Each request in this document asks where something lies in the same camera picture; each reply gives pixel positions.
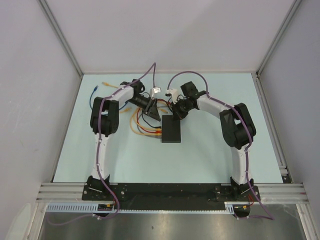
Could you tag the white slotted cable duct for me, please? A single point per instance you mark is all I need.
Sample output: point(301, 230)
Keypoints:
point(99, 208)

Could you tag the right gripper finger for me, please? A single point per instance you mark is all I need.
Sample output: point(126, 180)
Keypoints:
point(181, 115)
point(175, 116)

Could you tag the aluminium corner post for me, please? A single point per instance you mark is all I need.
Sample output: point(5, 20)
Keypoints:
point(296, 4)
point(52, 20)

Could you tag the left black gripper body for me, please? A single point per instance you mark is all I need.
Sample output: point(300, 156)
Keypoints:
point(144, 103)

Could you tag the black network switch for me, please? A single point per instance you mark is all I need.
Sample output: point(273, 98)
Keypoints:
point(171, 130)

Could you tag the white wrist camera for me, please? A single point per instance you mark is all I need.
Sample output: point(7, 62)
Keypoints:
point(154, 91)
point(173, 93)

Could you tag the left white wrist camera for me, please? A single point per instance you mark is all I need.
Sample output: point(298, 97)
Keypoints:
point(154, 91)

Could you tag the left aluminium corner post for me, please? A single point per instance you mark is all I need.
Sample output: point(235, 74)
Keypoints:
point(52, 20)

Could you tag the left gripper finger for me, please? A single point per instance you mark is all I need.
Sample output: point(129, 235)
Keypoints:
point(149, 112)
point(155, 112)

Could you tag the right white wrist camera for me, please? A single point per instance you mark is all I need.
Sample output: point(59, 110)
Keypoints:
point(173, 93)

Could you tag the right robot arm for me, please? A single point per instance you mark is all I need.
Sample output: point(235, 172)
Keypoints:
point(238, 129)

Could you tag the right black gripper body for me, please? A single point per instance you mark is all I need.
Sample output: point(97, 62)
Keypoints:
point(181, 105)

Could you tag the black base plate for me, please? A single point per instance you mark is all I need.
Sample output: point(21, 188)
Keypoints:
point(178, 196)

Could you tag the right aluminium corner post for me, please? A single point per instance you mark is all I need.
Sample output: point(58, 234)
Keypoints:
point(296, 4)

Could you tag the right aluminium side rail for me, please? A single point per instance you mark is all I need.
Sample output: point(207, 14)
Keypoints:
point(281, 159)

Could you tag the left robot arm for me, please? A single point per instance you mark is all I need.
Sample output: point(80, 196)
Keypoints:
point(104, 121)

